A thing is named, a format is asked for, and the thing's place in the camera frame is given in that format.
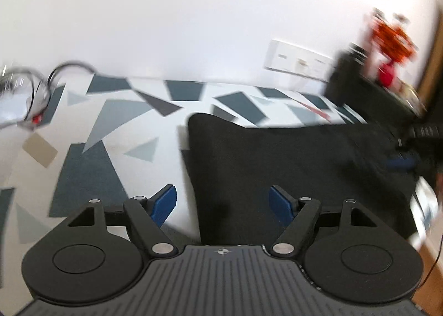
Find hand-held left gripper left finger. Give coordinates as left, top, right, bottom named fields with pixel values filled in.
left=64, top=184, right=178, bottom=258

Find black track pants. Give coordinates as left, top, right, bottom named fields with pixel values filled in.
left=188, top=113, right=421, bottom=246

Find white wall socket panel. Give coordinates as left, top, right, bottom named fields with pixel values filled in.
left=265, top=39, right=335, bottom=82

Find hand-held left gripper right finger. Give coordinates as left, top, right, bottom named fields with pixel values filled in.
left=269, top=184, right=380, bottom=259

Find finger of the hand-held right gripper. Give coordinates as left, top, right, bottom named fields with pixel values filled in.
left=384, top=150, right=421, bottom=174

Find red ornament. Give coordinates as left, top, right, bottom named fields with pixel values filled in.
left=377, top=61, right=397, bottom=87

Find black cable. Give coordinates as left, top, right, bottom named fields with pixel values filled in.
left=0, top=61, right=98, bottom=130

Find geometric patterned tablecloth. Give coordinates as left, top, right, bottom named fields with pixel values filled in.
left=0, top=74, right=368, bottom=248

